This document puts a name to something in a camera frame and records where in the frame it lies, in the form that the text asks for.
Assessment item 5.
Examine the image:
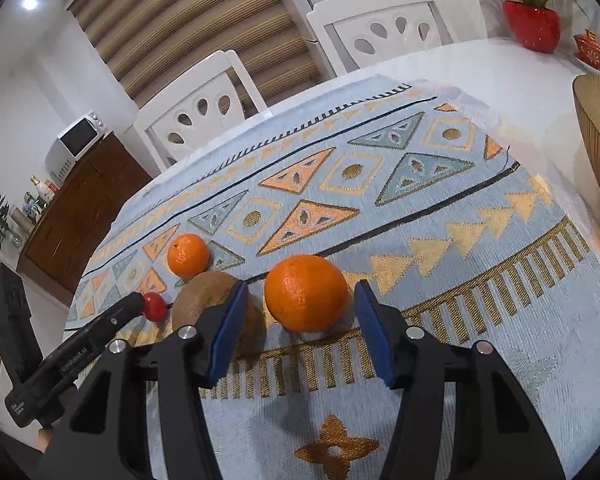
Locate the blue patterned table mat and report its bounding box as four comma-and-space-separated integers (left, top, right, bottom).
66, 76, 600, 479

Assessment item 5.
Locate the red lidded tea cup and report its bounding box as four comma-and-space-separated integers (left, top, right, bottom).
573, 29, 600, 72

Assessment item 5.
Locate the white chair left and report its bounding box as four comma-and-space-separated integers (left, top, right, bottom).
134, 50, 268, 172

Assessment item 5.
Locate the white bottle on sideboard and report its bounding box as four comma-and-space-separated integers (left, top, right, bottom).
30, 176, 55, 205

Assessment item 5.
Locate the striped window blind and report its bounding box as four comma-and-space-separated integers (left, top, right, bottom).
69, 0, 326, 106

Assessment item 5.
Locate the small far mandarin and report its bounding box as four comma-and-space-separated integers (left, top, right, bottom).
166, 233, 211, 280

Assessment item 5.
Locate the white microwave oven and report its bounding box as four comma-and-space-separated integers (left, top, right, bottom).
45, 110, 110, 185

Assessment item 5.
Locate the person left hand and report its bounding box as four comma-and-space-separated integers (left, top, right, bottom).
36, 427, 54, 453

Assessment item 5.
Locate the white chair right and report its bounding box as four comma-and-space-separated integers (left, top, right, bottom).
306, 0, 460, 76

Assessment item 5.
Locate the brown kiwi fruit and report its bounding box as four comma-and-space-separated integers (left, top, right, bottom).
171, 271, 266, 359

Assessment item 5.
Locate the white chair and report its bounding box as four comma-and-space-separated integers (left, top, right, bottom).
134, 50, 268, 172
306, 0, 460, 76

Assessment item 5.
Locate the dark wooden sideboard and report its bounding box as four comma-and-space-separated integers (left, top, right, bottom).
17, 134, 150, 306

